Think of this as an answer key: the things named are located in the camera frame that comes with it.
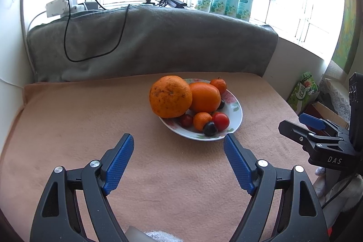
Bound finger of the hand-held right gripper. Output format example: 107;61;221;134
299;113;350;137
278;120;349;152

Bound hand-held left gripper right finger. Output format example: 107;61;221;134
223;133;329;242

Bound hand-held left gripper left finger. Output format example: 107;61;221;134
30;133;135;242

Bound large cherry tomato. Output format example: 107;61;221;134
211;112;230;131

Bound white floral plate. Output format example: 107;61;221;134
157;78;243;141

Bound small tangerine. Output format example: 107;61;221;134
193;112;213;131

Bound small cherry tomato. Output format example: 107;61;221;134
180;114;194;128

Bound smooth orange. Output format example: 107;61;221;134
189;82;222;113

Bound tangerine with stem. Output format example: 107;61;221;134
209;77;228;95

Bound large speckled orange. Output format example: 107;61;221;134
149;75;193;118

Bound brown box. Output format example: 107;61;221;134
305;102;349;129

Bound green packet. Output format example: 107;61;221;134
286;72;319;115

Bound white lace cloth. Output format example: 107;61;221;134
319;61;352;123

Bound pink blanket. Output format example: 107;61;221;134
0;72;315;242

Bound white fluffy cloth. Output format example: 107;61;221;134
143;230;183;242

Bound green patterned curtain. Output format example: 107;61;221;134
332;0;361;72

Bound grey blanket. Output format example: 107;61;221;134
27;5;279;83

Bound white cabinet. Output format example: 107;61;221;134
0;0;37;123

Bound white plug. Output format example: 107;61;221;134
68;0;86;13

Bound white power strip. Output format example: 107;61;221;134
45;0;70;17

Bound black cable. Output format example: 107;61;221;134
64;0;131;63

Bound short white cable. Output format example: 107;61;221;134
27;10;47;33

